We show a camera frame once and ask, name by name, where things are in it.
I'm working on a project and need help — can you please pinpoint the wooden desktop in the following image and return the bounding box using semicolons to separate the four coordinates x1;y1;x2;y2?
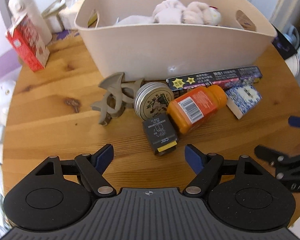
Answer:
2;29;300;230

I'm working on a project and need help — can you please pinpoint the round metal tin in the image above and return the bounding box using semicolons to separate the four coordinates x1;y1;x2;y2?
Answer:
134;82;175;121

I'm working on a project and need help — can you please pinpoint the cream tissue pack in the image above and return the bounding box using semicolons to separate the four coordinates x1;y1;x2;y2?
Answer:
58;0;97;30

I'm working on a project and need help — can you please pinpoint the white thermos bottle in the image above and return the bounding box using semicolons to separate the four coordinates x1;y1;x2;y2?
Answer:
9;0;53;46

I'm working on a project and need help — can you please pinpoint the grey lilac box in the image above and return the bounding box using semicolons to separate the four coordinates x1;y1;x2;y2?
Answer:
0;0;23;83

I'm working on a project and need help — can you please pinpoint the pale blue strap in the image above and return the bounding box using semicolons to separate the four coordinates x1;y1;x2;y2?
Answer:
285;25;300;46

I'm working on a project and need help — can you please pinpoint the blue white patterned pack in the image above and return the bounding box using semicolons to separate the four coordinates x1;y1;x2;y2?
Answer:
225;84;263;120

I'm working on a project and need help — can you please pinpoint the small black box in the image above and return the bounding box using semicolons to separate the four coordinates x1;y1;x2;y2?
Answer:
142;114;178;156

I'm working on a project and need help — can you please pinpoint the beige plastic basket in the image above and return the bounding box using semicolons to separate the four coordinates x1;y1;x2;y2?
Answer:
74;0;277;81

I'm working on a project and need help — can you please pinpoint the white round object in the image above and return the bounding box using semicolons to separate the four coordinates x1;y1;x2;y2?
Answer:
284;54;300;77

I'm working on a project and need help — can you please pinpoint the white cloth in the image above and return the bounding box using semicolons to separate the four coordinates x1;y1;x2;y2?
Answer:
114;15;157;25

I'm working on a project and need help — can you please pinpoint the cream wooden shelf unit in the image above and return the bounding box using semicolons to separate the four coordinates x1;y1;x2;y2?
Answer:
269;0;300;55

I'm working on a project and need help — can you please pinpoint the white plush toy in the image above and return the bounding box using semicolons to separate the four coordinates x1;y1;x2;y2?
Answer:
0;80;15;165

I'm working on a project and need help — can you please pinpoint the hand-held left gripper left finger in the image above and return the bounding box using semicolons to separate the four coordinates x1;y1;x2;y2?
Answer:
35;144;117;197

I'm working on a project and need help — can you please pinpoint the brown tissue pack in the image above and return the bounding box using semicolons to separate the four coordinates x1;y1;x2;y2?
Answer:
41;0;65;33

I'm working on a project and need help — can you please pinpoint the long black printed box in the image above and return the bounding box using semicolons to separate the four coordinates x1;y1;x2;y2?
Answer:
166;65;263;91

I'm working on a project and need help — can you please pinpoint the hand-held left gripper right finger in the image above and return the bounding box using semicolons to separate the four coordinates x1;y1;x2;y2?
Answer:
184;144;263;197

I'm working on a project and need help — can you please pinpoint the orange plastic bottle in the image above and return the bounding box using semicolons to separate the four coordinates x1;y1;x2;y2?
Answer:
166;84;227;135

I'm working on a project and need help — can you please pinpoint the purple floral table mat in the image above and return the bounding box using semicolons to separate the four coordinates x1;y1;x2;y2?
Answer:
51;29;83;40

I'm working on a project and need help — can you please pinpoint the red drink carton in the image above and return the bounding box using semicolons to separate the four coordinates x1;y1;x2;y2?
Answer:
5;15;50;72

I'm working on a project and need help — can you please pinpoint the grey printed plastic figure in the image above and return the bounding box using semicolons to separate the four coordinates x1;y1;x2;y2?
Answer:
90;72;145;126

